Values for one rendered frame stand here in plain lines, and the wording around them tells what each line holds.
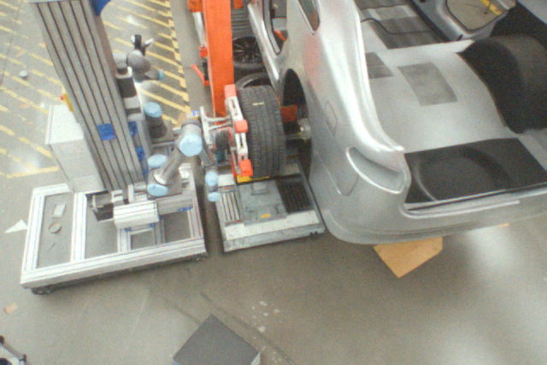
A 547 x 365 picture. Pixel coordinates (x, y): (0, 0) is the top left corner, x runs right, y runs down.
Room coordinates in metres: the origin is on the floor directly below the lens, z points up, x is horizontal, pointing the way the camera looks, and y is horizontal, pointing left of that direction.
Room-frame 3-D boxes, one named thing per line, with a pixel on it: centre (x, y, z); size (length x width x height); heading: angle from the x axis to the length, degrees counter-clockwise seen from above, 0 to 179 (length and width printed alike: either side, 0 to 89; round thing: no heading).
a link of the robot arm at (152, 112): (2.21, 0.86, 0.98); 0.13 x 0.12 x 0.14; 92
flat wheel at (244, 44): (3.77, 0.30, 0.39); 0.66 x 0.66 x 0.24
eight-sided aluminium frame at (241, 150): (2.17, 0.28, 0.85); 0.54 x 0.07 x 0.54; 16
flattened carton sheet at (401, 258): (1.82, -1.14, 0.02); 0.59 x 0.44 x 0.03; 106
